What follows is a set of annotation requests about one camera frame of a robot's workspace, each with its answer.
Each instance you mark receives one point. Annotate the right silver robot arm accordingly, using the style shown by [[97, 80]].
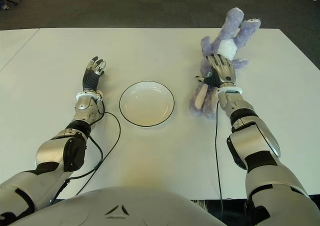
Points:
[[257, 141]]

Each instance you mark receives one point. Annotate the grey robot torso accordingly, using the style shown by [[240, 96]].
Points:
[[120, 206]]

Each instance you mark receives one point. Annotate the purple plush bunny doll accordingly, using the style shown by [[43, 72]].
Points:
[[235, 31]]

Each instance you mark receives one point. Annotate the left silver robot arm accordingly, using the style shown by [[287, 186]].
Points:
[[55, 153]]

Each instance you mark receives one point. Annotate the person in blue jeans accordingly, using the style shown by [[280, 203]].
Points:
[[3, 4]]

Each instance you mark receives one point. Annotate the white plate with black rim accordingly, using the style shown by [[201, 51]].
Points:
[[147, 103]]

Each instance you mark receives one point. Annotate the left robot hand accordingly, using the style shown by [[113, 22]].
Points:
[[90, 79]]

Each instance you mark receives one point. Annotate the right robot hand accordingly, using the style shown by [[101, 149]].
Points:
[[223, 72]]

